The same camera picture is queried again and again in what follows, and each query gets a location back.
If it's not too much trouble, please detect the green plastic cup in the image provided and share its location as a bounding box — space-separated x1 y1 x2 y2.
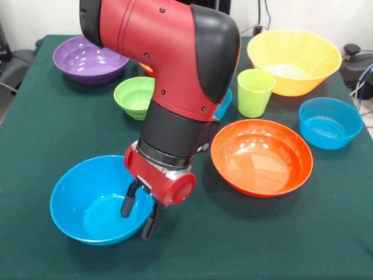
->
237 68 276 119

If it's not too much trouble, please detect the medium blue plastic bowl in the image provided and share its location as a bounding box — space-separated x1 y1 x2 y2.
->
49 155 156 246

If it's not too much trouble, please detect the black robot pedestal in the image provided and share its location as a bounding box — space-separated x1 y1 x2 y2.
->
174 0 231 18

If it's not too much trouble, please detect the purple plastic bowl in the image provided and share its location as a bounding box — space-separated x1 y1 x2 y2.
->
52 34 130 86

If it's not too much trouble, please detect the dark green tablecloth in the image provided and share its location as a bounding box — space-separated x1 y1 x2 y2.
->
0 34 373 280

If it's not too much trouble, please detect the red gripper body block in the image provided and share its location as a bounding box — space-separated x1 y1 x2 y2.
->
124 141 196 208

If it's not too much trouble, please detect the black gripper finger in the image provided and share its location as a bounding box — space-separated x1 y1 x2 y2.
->
120 179 140 219
141 201 164 240

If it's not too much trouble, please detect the red plastic bowl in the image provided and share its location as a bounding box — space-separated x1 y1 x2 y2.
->
210 118 314 198
139 62 155 78

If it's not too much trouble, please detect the cable tangle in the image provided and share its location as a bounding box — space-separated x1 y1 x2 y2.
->
349 64 373 117

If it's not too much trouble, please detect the large orange plastic bowl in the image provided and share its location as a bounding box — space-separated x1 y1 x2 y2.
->
247 28 343 97

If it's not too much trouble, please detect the small blue plastic bowl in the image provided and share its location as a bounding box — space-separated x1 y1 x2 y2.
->
298 97 364 151
214 87 233 120

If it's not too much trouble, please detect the wall cable with plug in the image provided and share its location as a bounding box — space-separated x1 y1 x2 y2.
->
238 0 273 37

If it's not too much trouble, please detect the green plastic bowl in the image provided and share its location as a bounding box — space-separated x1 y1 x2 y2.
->
113 76 156 121

